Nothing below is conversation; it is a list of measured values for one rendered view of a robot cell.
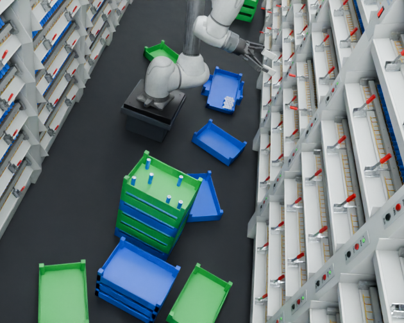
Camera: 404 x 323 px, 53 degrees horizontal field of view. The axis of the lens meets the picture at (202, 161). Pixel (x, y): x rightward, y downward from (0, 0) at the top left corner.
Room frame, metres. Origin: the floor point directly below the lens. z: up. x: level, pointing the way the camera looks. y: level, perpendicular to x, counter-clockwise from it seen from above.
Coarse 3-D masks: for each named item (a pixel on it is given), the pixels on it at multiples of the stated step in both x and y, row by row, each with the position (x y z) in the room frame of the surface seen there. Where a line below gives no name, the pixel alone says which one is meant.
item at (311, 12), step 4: (308, 0) 2.40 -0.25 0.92; (312, 0) 2.40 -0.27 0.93; (316, 0) 2.40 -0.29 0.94; (320, 0) 2.37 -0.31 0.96; (308, 4) 2.35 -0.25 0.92; (312, 4) 2.31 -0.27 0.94; (316, 4) 2.29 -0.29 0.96; (308, 8) 2.31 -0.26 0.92; (312, 8) 2.29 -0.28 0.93; (316, 8) 2.29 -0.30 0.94; (308, 12) 2.29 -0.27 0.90; (312, 12) 2.26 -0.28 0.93; (308, 16) 2.28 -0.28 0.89; (312, 16) 2.14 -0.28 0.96
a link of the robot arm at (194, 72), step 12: (192, 0) 2.13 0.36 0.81; (204, 0) 2.16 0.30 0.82; (192, 12) 2.11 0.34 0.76; (192, 24) 2.09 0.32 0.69; (192, 36) 2.08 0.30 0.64; (192, 48) 2.06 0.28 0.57; (180, 60) 2.03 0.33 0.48; (192, 60) 2.03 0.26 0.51; (180, 72) 1.97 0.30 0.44; (192, 72) 2.01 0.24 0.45; (204, 72) 2.06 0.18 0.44; (180, 84) 1.95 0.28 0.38; (192, 84) 2.00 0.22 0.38
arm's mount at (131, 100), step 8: (144, 80) 2.07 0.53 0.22; (136, 88) 1.96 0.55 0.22; (136, 96) 1.88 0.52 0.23; (176, 96) 2.02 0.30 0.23; (184, 96) 2.07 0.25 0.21; (128, 104) 1.78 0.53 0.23; (136, 104) 1.81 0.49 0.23; (168, 104) 1.91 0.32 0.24; (176, 104) 1.93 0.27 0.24; (144, 112) 1.78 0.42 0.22; (152, 112) 1.79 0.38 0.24; (160, 112) 1.81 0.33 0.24; (168, 112) 1.84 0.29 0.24; (160, 120) 1.78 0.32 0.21; (168, 120) 1.78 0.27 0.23
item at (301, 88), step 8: (304, 56) 2.05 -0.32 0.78; (312, 56) 2.05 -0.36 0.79; (296, 64) 2.02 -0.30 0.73; (296, 72) 1.99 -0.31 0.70; (304, 72) 1.95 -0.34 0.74; (304, 88) 1.80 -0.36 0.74; (304, 96) 1.74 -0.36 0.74; (304, 104) 1.68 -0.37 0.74; (304, 120) 1.56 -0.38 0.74; (304, 128) 1.44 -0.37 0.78
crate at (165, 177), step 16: (144, 160) 1.25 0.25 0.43; (128, 176) 1.09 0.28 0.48; (144, 176) 1.18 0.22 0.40; (160, 176) 1.21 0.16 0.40; (176, 176) 1.24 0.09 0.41; (144, 192) 1.06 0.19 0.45; (160, 192) 1.13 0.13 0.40; (176, 192) 1.16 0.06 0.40; (192, 192) 1.19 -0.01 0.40; (160, 208) 1.04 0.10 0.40; (176, 208) 1.04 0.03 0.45
